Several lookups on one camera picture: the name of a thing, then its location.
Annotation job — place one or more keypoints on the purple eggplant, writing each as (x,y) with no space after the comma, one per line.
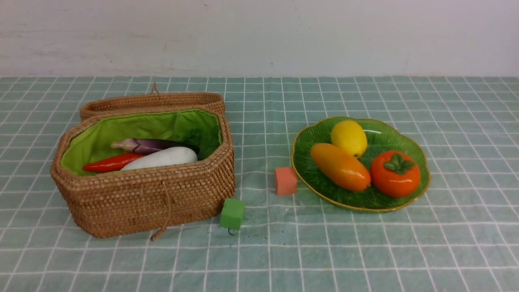
(148,146)

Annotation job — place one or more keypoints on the orange persimmon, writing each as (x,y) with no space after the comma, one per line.
(395,174)

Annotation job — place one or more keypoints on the orange foam cube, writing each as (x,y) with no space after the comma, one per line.
(285,181)

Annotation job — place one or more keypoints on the woven rattan basket lid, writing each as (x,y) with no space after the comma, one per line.
(209,100)

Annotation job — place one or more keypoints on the woven rattan basket green lining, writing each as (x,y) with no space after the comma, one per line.
(133,201)

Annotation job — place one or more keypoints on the white radish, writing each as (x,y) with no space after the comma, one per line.
(170,156)

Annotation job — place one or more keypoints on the green checkered tablecloth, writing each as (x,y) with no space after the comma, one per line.
(461,236)

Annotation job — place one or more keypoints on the yellow lemon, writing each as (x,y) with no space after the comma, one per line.
(350,137)

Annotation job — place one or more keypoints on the green foam cube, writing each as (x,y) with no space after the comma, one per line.
(232,214)

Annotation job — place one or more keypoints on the orange yellow mango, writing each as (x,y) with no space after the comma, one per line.
(341,168)

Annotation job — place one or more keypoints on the red chili pepper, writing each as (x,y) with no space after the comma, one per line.
(112,164)

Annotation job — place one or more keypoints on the green leaf-shaped glass plate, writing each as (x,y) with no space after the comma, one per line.
(381,137)

